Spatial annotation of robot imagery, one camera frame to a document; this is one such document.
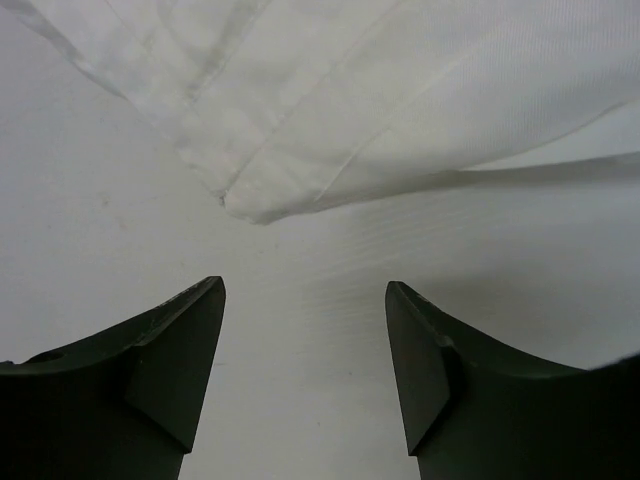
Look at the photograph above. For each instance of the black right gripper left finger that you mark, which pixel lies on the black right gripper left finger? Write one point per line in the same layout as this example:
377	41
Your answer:
124	403

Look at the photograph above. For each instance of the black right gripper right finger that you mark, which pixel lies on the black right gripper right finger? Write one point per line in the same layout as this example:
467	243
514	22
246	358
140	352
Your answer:
476	408

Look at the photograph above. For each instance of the white pleated skirt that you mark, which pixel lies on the white pleated skirt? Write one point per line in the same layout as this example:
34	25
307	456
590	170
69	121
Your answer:
287	107

